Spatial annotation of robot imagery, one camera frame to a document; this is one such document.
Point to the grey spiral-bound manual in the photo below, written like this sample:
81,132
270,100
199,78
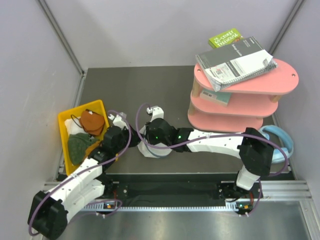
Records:
235,63

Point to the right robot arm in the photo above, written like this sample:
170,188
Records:
251,147

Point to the pink three-tier shelf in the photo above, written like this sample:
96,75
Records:
250,101

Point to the green garment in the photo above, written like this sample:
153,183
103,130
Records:
77,145

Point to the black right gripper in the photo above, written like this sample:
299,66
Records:
149,136

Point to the green treehouse book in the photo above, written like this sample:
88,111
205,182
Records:
230,36

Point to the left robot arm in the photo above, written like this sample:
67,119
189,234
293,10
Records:
53,210

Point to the mustard yellow garment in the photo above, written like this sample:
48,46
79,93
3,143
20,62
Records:
91,148

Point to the white garment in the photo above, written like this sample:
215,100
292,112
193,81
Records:
73,126

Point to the teal paperback book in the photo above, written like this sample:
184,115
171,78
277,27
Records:
221,98

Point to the orange bra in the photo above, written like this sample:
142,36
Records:
92,122

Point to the light blue headphones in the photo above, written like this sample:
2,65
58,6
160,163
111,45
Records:
285,139

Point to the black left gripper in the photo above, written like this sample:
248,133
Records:
134,139

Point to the yellow plastic bin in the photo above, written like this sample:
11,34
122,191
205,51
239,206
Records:
96,106

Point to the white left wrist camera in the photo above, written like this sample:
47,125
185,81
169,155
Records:
119,120

